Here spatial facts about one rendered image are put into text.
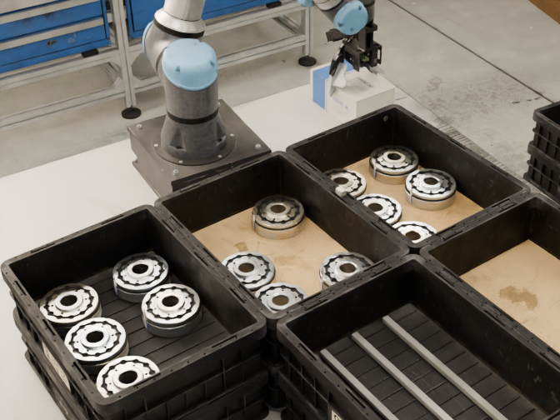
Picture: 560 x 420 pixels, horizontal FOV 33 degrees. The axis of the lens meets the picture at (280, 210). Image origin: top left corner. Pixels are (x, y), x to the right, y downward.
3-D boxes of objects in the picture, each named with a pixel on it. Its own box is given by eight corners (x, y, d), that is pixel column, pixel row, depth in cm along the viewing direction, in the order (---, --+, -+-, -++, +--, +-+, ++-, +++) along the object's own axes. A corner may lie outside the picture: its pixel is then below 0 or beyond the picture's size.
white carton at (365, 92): (310, 99, 248) (310, 68, 242) (347, 86, 253) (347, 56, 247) (355, 132, 234) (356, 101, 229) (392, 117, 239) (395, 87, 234)
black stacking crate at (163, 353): (11, 314, 168) (-2, 266, 161) (156, 252, 181) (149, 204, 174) (111, 460, 142) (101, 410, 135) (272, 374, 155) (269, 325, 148)
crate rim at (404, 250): (151, 211, 176) (149, 201, 174) (281, 157, 189) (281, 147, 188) (272, 333, 149) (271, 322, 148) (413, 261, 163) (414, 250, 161)
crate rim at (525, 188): (282, 157, 189) (281, 147, 188) (394, 111, 202) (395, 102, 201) (413, 261, 163) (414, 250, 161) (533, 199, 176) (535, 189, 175)
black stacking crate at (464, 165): (283, 196, 195) (282, 150, 188) (392, 148, 208) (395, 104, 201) (410, 301, 169) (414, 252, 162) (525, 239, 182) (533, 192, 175)
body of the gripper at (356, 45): (357, 75, 228) (358, 30, 221) (336, 61, 234) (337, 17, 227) (382, 66, 232) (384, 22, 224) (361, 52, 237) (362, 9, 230)
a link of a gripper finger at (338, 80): (332, 101, 231) (351, 67, 228) (319, 91, 235) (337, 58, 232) (341, 104, 233) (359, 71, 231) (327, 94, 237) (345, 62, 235)
